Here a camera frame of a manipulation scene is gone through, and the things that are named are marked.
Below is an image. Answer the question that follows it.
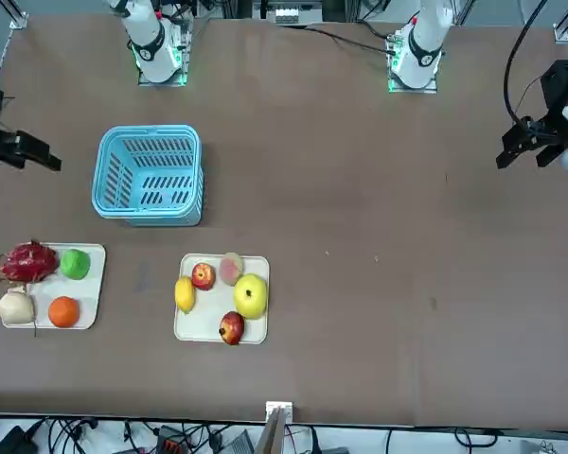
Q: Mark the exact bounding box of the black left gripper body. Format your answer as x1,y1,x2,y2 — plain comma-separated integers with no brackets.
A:
529,60,568,140

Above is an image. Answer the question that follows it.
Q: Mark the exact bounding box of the green apple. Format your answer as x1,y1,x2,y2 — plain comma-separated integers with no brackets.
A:
60,248,92,281

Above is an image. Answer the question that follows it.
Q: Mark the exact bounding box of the red apple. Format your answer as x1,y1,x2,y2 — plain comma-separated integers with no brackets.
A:
190,262,216,290

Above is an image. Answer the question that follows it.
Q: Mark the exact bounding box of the light blue plastic basket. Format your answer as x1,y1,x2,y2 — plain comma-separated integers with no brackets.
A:
91,124,204,228

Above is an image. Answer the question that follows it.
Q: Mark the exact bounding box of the beige plastic tray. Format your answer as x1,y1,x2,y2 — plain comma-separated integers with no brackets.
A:
173,253,271,345
0,243,107,331

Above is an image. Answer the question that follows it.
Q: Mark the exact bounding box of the orange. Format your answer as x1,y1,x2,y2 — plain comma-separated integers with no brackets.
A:
47,295,81,329

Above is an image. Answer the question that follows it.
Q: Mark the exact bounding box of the yellow lemon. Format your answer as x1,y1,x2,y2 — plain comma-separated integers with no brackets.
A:
174,276,198,314

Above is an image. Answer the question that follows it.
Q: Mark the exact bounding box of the red dragon fruit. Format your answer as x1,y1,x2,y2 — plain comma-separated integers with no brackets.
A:
0,238,61,290

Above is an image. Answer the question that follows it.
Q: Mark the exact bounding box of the pale round pear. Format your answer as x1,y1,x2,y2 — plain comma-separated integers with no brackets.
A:
0,288,39,338

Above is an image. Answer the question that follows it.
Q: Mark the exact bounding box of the pink peach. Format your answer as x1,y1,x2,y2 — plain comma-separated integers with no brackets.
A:
219,252,244,287

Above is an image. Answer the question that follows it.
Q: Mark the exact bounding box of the large yellow-green fruit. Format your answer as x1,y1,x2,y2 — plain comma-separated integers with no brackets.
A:
232,272,270,321

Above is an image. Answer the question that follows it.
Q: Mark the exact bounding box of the red pomegranate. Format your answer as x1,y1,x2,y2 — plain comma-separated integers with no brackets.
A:
218,310,246,347

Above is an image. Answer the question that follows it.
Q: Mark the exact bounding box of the dark grey box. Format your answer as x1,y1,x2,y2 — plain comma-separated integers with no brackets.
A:
0,424,40,454

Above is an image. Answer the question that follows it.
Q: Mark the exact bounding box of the black orange electronic device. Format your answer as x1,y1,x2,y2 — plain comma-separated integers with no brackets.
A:
154,425,191,454

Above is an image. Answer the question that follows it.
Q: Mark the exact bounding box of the black ribbed power adapter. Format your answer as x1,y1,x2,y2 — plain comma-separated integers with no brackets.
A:
221,428,256,454

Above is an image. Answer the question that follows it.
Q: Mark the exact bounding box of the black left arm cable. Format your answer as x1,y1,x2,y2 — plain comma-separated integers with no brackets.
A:
503,0,550,125

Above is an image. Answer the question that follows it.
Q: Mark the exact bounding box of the black table cable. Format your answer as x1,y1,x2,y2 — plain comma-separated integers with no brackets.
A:
302,26,395,54

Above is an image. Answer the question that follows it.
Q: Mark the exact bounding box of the aluminium frame post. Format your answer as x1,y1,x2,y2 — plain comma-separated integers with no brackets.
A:
255,400,295,454

